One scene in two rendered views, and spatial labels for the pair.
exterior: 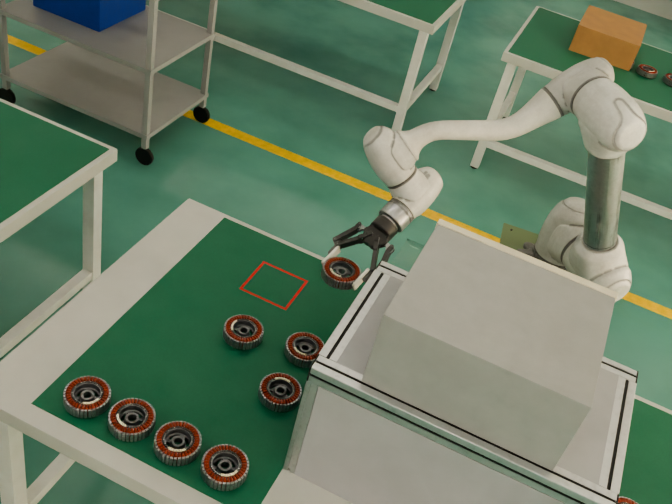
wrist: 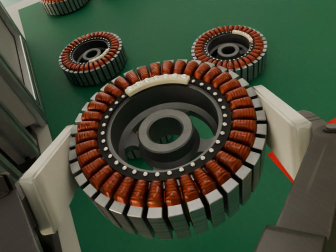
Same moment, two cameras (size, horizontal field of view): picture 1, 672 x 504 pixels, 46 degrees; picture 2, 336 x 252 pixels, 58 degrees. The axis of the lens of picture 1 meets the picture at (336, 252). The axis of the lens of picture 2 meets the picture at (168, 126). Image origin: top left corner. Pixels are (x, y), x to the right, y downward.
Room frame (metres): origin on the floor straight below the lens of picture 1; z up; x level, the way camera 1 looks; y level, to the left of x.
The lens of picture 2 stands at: (1.85, -0.08, 1.07)
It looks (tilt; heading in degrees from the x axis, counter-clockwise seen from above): 49 degrees down; 153
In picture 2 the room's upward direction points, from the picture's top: 16 degrees counter-clockwise
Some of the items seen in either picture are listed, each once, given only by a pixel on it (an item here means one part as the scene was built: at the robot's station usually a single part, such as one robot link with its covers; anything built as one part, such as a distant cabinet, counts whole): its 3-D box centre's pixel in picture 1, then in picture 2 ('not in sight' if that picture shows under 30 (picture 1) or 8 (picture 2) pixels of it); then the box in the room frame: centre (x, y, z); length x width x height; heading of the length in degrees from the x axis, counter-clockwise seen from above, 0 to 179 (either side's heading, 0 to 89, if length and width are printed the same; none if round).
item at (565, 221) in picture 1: (569, 229); not in sight; (2.29, -0.75, 0.92); 0.18 x 0.16 x 0.22; 27
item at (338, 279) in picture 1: (341, 273); (167, 137); (1.75, -0.03, 0.93); 0.11 x 0.11 x 0.04
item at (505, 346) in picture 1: (492, 335); not in sight; (1.31, -0.38, 1.22); 0.44 x 0.39 x 0.20; 76
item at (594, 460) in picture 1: (480, 375); not in sight; (1.31, -0.39, 1.09); 0.68 x 0.44 x 0.05; 76
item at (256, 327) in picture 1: (243, 331); (228, 54); (1.58, 0.20, 0.77); 0.11 x 0.11 x 0.04
